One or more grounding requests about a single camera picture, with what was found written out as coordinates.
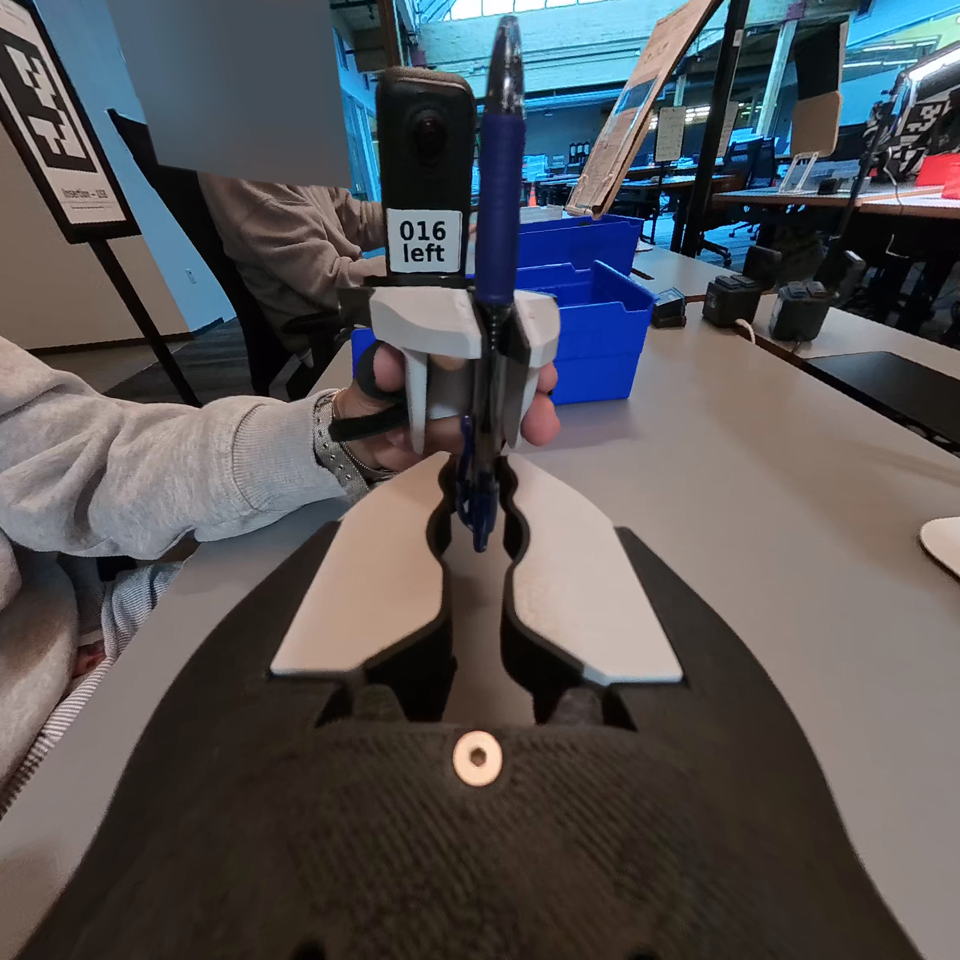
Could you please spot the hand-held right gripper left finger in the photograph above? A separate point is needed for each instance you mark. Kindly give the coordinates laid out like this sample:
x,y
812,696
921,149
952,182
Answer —
x,y
367,592

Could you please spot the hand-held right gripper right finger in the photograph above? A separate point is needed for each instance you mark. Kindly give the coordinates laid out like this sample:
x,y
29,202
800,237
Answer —
x,y
592,600

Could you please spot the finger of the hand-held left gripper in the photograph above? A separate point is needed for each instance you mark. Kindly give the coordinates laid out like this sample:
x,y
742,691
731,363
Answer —
x,y
420,322
541,330

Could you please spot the blue pen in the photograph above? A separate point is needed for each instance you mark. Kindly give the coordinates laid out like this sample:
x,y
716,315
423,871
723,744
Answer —
x,y
499,187

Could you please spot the person's left forearm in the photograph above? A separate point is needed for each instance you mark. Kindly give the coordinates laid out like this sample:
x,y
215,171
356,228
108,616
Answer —
x,y
150,457

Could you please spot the person's left hand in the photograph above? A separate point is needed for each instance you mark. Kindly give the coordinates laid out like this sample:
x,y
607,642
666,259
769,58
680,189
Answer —
x,y
544,420

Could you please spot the large blue storage bin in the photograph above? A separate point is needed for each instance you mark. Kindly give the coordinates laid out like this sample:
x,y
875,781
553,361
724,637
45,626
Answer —
x,y
600,345

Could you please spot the small blue storage bin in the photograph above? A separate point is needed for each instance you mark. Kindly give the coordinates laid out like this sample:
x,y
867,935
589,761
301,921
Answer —
x,y
577,244

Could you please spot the small black box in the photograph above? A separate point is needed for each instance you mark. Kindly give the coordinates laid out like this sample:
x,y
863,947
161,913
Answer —
x,y
669,309

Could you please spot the woven band wristwatch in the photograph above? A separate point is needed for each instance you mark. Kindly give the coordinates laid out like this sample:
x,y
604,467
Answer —
x,y
334,457

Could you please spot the black battery charger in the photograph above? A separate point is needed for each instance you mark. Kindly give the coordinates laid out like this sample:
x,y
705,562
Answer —
x,y
731,300
801,311

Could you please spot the cardboard panel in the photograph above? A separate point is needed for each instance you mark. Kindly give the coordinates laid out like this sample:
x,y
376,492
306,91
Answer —
x,y
645,82

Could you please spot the black office chair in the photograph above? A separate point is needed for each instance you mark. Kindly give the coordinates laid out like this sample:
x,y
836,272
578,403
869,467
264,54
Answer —
x,y
180,217

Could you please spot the black pole stand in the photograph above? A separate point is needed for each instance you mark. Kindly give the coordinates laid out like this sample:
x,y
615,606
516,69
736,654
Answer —
x,y
716,112

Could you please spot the small white stand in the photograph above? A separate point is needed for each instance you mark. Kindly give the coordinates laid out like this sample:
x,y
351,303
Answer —
x,y
801,172

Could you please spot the long wooden desk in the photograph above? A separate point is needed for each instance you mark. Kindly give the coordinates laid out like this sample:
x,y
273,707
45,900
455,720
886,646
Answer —
x,y
840,196

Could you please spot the black monitor with cardboard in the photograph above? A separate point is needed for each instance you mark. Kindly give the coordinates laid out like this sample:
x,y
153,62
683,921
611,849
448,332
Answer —
x,y
817,124

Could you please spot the black desk mat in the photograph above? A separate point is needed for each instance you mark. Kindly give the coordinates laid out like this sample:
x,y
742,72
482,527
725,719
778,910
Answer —
x,y
892,394

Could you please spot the framed marker sign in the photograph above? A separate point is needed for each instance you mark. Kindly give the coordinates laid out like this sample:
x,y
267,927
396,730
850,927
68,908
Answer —
x,y
45,135

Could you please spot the red bin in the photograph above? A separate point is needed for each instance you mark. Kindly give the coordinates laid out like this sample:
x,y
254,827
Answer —
x,y
941,176

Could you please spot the black-white patterned board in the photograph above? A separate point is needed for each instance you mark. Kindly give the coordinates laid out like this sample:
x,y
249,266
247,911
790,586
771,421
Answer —
x,y
926,120

